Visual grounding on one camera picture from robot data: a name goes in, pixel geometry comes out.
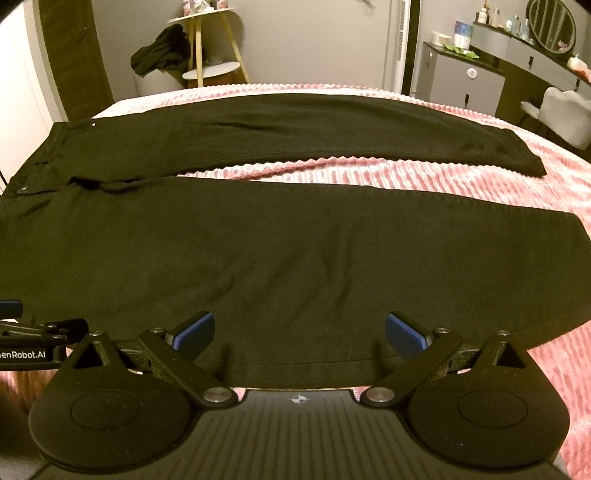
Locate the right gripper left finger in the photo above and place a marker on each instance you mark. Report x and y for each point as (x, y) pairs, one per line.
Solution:
(175, 351)

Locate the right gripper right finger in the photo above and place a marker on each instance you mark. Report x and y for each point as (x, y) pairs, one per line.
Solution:
(425, 353)

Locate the black pants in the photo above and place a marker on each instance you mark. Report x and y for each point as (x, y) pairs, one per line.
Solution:
(258, 239)

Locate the white round hamper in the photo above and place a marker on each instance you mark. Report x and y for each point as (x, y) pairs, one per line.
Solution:
(158, 81)

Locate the grey cabinet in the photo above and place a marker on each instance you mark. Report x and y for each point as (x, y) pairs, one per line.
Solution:
(448, 79)

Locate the white fluffy chair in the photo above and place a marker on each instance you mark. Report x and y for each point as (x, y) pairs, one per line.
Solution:
(566, 113)

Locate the black clothes pile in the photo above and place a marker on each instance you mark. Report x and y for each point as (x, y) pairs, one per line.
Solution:
(170, 51)

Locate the white round side table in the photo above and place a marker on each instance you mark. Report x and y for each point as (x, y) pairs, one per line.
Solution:
(214, 52)

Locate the grey vanity desk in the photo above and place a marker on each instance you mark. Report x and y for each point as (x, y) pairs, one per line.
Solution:
(519, 53)

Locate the dark wooden door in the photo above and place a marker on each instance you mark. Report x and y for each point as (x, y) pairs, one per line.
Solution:
(75, 58)

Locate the round black mirror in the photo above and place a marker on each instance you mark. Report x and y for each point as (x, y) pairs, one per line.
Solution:
(552, 25)

